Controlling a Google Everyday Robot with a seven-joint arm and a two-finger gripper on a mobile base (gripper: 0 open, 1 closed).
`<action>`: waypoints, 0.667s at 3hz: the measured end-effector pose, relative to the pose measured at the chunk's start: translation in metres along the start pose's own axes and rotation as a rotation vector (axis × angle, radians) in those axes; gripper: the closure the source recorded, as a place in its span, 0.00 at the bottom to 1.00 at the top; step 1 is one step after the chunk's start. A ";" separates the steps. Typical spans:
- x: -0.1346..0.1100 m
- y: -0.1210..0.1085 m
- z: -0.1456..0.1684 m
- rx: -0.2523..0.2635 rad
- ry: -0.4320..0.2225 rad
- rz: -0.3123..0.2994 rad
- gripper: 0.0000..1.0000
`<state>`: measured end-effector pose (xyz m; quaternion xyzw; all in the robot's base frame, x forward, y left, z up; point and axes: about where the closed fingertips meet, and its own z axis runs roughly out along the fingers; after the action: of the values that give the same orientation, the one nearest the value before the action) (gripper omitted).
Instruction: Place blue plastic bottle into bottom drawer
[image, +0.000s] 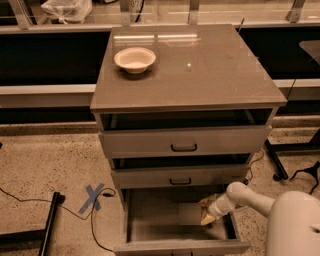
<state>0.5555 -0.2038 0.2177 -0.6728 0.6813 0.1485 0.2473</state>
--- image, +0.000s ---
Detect grey bottom drawer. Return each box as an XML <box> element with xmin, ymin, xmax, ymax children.
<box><xmin>114</xmin><ymin>185</ymin><xmax>250</xmax><ymax>256</ymax></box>

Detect black floor cable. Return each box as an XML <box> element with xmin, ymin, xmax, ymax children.
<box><xmin>0</xmin><ymin>187</ymin><xmax>117</xmax><ymax>253</ymax></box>

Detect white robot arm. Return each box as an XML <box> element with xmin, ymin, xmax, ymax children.
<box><xmin>199</xmin><ymin>182</ymin><xmax>320</xmax><ymax>256</ymax></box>

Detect black stand leg left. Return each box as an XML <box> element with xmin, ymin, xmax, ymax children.
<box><xmin>0</xmin><ymin>192</ymin><xmax>65</xmax><ymax>256</ymax></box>

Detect grey top drawer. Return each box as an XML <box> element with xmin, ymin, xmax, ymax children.
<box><xmin>99</xmin><ymin>110</ymin><xmax>271</xmax><ymax>158</ymax></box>

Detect grey drawer cabinet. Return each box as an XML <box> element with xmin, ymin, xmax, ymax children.
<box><xmin>89</xmin><ymin>23</ymin><xmax>288</xmax><ymax>256</ymax></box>

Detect grey middle drawer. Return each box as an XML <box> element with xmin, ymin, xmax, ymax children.
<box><xmin>111</xmin><ymin>153</ymin><xmax>250</xmax><ymax>189</ymax></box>

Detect blue tape cross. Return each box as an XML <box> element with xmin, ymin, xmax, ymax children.
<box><xmin>78</xmin><ymin>183</ymin><xmax>104</xmax><ymax>214</ymax></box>

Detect clear plastic bag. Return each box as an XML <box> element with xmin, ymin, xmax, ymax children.
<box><xmin>41</xmin><ymin>0</ymin><xmax>92</xmax><ymax>24</ymax></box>

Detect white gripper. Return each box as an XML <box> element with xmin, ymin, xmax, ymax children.
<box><xmin>199</xmin><ymin>193</ymin><xmax>236</xmax><ymax>226</ymax></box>

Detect black tripod foot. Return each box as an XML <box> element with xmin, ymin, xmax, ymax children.
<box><xmin>290</xmin><ymin>161</ymin><xmax>320</xmax><ymax>195</ymax></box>

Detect grey drawer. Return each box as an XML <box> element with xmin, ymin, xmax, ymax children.
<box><xmin>111</xmin><ymin>153</ymin><xmax>250</xmax><ymax>189</ymax></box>
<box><xmin>114</xmin><ymin>185</ymin><xmax>250</xmax><ymax>256</ymax></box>
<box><xmin>99</xmin><ymin>110</ymin><xmax>271</xmax><ymax>158</ymax></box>

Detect white paper bowl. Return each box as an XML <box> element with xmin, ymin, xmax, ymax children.
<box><xmin>114</xmin><ymin>47</ymin><xmax>156</xmax><ymax>74</ymax></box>

